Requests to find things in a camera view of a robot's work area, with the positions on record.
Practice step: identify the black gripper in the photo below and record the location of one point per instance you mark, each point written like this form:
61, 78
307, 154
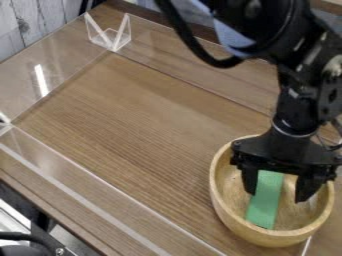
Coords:
286, 150

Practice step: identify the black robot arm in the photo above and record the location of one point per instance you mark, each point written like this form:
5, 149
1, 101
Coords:
280, 32

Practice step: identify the round wooden bowl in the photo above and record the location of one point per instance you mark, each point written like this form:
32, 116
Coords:
298, 219

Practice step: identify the green flat rectangular block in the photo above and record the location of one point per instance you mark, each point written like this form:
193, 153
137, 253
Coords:
263, 204

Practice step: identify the black metal clamp bracket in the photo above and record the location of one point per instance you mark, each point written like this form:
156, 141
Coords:
49, 246

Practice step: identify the clear acrylic corner bracket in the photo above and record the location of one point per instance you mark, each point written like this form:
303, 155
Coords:
109, 39

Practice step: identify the clear acrylic enclosure wall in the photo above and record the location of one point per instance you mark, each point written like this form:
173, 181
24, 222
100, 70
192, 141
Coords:
116, 145

